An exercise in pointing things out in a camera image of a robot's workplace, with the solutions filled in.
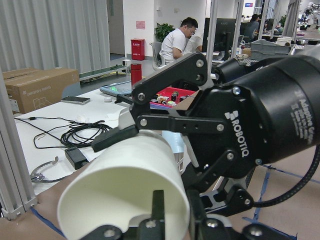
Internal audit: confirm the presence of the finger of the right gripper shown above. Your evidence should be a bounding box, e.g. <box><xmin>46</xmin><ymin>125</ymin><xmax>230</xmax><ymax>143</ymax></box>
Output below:
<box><xmin>91</xmin><ymin>53</ymin><xmax>224</xmax><ymax>152</ymax></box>
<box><xmin>182</xmin><ymin>149</ymin><xmax>253</xmax><ymax>217</ymax></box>

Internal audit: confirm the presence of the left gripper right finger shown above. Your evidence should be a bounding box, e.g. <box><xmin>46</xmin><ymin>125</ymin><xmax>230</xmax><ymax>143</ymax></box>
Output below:
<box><xmin>186</xmin><ymin>189</ymin><xmax>206</xmax><ymax>235</ymax></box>

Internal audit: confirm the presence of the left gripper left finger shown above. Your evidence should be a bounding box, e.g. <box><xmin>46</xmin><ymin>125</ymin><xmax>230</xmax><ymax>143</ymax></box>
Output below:
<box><xmin>151</xmin><ymin>190</ymin><xmax>165</xmax><ymax>222</ymax></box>

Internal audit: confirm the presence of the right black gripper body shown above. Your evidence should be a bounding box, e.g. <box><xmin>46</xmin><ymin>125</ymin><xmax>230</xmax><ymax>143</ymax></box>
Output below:
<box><xmin>187</xmin><ymin>55</ymin><xmax>320</xmax><ymax>178</ymax></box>

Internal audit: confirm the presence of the cream plastic cup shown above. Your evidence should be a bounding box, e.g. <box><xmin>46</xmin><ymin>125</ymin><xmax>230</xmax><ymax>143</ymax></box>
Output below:
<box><xmin>57</xmin><ymin>130</ymin><xmax>190</xmax><ymax>240</ymax></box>

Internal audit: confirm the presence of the light blue plastic cup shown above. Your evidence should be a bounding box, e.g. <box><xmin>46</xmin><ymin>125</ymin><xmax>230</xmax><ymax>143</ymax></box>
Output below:
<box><xmin>161</xmin><ymin>130</ymin><xmax>185</xmax><ymax>154</ymax></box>

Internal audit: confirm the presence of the seated man white shirt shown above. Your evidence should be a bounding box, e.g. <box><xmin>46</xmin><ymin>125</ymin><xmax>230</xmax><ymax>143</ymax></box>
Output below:
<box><xmin>159</xmin><ymin>17</ymin><xmax>202</xmax><ymax>65</ymax></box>

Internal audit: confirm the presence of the red parts tray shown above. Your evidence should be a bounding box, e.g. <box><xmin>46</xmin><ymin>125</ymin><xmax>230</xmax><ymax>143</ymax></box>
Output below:
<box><xmin>149</xmin><ymin>87</ymin><xmax>195</xmax><ymax>110</ymax></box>

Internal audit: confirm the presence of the red bottle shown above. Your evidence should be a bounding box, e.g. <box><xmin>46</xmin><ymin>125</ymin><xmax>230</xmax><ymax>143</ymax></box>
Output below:
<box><xmin>130</xmin><ymin>63</ymin><xmax>142</xmax><ymax>86</ymax></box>

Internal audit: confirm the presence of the blue teach pendant tablet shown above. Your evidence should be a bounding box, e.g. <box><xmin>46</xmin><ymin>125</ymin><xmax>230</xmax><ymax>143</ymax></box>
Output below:
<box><xmin>99</xmin><ymin>82</ymin><xmax>132</xmax><ymax>96</ymax></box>

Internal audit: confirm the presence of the black power adapter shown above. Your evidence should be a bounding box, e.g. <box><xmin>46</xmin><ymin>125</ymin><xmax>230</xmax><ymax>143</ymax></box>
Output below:
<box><xmin>64</xmin><ymin>146</ymin><xmax>89</xmax><ymax>170</ymax></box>

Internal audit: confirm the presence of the smartphone on table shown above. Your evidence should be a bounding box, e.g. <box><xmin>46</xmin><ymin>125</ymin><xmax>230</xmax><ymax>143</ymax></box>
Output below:
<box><xmin>60</xmin><ymin>96</ymin><xmax>91</xmax><ymax>105</ymax></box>

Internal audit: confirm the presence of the cardboard box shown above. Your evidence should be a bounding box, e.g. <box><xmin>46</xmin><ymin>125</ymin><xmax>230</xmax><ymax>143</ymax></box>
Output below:
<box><xmin>2</xmin><ymin>67</ymin><xmax>81</xmax><ymax>114</ymax></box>

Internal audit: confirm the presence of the coiled black cable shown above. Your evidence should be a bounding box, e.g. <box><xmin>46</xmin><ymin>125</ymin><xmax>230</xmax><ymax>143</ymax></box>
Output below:
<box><xmin>14</xmin><ymin>116</ymin><xmax>115</xmax><ymax>150</ymax></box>

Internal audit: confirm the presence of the aluminium frame post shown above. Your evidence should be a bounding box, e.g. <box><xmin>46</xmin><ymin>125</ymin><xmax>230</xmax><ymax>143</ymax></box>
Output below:
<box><xmin>0</xmin><ymin>76</ymin><xmax>38</xmax><ymax>221</ymax></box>

